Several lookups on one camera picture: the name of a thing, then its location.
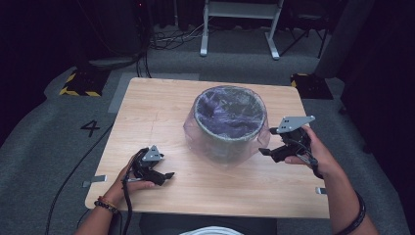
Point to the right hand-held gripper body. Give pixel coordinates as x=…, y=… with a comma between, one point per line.
x=297, y=143

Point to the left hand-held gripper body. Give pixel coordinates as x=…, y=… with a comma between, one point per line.
x=143, y=168

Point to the green plastic bin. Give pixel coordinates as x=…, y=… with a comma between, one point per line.
x=221, y=148

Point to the person's left hand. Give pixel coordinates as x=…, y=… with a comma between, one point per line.
x=125, y=186

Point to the person's right hand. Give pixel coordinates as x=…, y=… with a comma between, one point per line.
x=321, y=158

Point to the grey tape strip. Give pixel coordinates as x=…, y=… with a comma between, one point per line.
x=96, y=179
x=321, y=190

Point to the yellow black striped base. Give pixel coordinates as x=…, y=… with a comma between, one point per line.
x=311, y=86
x=83, y=83

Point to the black tripod stand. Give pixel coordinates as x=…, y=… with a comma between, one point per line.
x=306, y=32

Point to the grey column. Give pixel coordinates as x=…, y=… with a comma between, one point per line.
x=342, y=39

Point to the white metal stand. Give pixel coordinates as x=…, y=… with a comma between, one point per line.
x=239, y=9

